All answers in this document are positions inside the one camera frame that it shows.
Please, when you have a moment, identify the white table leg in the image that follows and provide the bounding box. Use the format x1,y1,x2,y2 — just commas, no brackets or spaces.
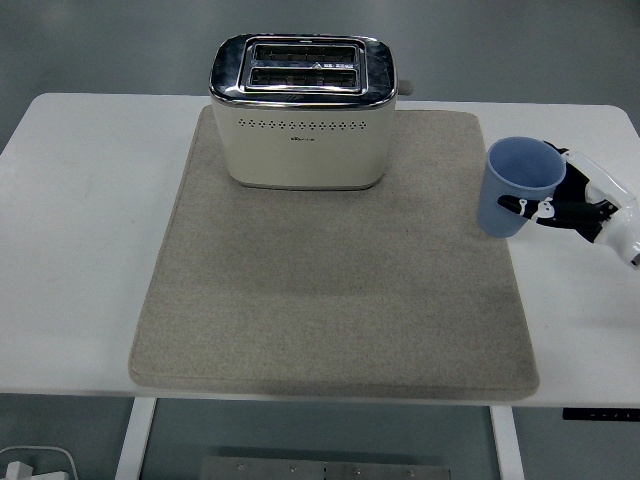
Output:
113,398,157,480
489,405,525,480

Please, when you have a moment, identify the blue ribbed cup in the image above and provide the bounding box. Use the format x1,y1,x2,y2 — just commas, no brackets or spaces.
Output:
475,136,568,239

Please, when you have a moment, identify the white plug adapter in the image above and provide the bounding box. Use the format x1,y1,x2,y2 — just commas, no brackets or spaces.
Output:
2,460,36,480

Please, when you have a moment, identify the black table control panel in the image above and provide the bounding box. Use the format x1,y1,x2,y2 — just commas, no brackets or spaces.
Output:
562,408,640,422

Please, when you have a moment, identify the cream toaster with chrome top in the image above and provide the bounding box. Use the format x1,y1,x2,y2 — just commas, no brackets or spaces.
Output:
208,33,416,192

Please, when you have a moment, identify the grey metal plate with screws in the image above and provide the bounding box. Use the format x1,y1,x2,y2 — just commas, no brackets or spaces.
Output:
199,455,454,480

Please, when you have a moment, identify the beige fabric mat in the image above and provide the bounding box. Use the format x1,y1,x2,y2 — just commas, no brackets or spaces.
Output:
127,107,541,401

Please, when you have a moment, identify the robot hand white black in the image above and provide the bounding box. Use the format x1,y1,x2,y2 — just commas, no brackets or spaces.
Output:
497,140,640,262

